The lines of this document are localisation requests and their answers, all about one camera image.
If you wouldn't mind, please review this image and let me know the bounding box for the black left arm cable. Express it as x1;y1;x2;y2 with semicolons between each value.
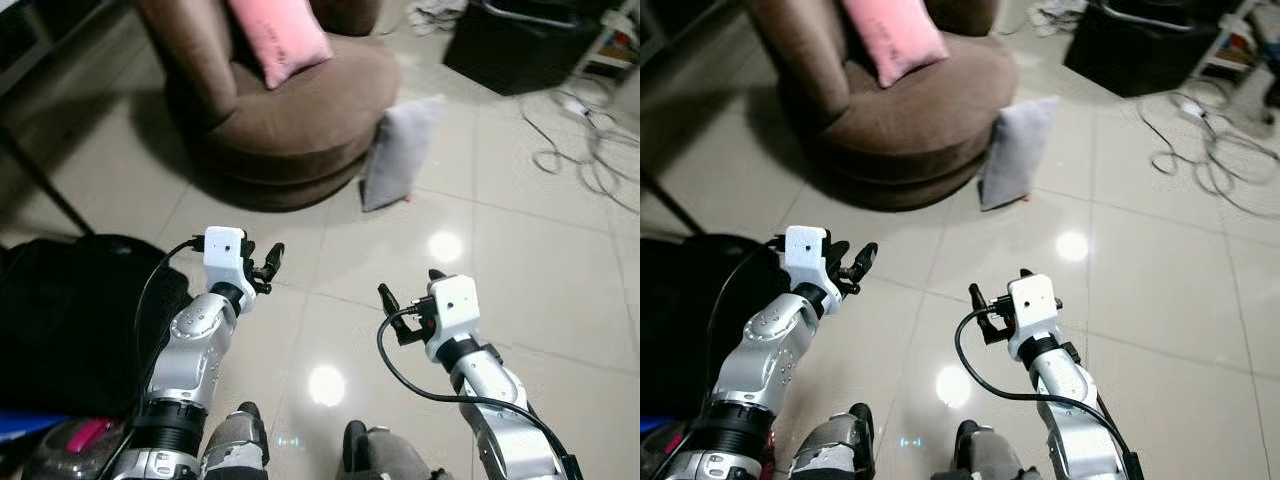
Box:
700;238;787;401
130;238;206;401

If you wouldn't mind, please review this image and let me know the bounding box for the black bag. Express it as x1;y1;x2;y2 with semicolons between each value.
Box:
640;235;791;421
0;235;196;419

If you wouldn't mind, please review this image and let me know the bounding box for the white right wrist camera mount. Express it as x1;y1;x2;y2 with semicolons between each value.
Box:
425;275;483;363
1005;273;1063;363

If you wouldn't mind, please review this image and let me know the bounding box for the brown round sofa chair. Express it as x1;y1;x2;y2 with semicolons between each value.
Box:
135;0;403;213
745;0;1021;213

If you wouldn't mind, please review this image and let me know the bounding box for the black metal table leg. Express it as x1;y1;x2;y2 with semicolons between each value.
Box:
0;120;96;236
640;170;701;236

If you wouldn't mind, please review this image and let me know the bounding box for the black box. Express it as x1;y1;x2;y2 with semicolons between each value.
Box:
443;0;606;98
1063;0;1241;98

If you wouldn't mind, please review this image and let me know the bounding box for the white small shelf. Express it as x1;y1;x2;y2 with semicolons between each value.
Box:
1200;10;1263;81
590;18;641;79

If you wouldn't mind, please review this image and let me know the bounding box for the robot left leg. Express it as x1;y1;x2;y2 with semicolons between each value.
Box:
790;402;876;480
200;402;271;480

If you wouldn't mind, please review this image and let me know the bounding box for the grey pillow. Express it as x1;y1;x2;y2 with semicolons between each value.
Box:
980;95;1061;211
360;95;446;213

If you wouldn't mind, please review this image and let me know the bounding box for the pink and grey appliance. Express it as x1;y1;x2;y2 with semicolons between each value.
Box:
20;418;129;480
640;420;701;480

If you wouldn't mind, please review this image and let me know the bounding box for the white crumpled cloth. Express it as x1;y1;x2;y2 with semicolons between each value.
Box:
405;0;471;36
1030;0;1091;36

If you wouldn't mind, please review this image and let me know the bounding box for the pink pillow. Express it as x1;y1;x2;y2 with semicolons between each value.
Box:
226;0;334;91
840;0;949;89

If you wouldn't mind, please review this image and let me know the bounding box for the white floor cable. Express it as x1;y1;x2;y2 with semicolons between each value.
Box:
520;85;641;216
1135;85;1280;221

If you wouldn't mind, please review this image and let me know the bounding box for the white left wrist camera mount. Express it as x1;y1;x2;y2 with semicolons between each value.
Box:
203;226;258;301
783;225;843;301

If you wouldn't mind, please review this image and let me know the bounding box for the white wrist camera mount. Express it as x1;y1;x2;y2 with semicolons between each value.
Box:
425;275;483;363
203;226;258;301
1005;273;1063;363
783;225;843;301

